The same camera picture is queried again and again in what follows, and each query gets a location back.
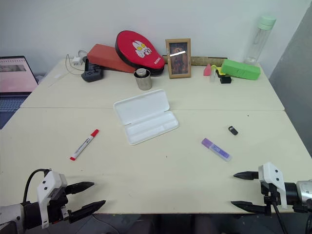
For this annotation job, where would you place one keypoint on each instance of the pink eraser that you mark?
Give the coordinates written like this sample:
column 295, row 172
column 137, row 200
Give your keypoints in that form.
column 207, row 70

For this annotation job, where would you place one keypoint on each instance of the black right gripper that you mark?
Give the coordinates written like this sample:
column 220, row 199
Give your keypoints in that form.
column 268, row 195

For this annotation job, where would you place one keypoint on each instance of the red whiteboard marker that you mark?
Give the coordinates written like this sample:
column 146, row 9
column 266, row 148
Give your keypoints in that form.
column 84, row 144

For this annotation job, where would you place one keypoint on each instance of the white open pencil case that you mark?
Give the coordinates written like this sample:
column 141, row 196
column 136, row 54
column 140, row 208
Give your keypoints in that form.
column 146, row 115

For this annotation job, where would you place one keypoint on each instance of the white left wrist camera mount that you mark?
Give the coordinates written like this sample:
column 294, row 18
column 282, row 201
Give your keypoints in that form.
column 48, row 186

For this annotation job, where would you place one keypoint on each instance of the clear bottle with green lid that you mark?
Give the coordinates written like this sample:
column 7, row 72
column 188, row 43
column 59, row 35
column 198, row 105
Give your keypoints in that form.
column 259, row 40

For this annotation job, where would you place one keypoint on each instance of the green rectangular box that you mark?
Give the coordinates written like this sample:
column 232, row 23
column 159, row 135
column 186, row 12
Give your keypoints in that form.
column 240, row 69

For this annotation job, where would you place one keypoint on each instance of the yellow highlighter pen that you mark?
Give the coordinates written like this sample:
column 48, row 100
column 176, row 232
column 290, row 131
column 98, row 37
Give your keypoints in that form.
column 213, row 74

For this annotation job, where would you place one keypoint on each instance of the purple highlighter pen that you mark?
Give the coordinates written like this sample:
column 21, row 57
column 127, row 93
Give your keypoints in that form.
column 216, row 149

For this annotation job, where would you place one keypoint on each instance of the dark grey power strip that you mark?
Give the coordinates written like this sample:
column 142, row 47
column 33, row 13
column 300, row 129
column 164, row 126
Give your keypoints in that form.
column 91, row 73

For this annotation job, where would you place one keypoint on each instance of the silver metal cup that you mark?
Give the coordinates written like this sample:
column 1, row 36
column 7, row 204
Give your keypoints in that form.
column 142, row 79

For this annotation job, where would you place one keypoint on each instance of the red table tennis paddle case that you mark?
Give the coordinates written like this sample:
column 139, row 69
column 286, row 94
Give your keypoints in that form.
column 139, row 52

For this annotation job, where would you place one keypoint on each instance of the wooden picture frame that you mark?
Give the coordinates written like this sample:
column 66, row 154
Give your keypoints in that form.
column 178, row 58

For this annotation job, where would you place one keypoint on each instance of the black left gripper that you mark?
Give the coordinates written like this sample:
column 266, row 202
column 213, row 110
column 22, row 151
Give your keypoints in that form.
column 59, row 203

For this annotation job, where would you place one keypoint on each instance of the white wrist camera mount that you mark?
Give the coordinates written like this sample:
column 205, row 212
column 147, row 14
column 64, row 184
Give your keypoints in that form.
column 48, row 186
column 274, row 180

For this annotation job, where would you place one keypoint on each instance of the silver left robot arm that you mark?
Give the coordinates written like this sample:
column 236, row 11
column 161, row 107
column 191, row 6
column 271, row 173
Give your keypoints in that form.
column 11, row 215

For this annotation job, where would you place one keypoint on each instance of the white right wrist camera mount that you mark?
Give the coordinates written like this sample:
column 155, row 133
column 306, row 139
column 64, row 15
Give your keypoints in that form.
column 274, row 180

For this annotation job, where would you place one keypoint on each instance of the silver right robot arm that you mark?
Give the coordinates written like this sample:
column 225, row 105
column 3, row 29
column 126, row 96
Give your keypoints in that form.
column 301, row 192

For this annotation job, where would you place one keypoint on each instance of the open laptop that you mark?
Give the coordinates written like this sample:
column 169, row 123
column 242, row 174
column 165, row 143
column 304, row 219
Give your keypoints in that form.
column 13, row 80

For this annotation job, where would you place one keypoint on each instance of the red cardboard box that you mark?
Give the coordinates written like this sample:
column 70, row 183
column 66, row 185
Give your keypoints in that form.
column 107, row 58

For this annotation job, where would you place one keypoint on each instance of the small black cap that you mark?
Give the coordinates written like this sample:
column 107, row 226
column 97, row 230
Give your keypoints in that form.
column 233, row 130

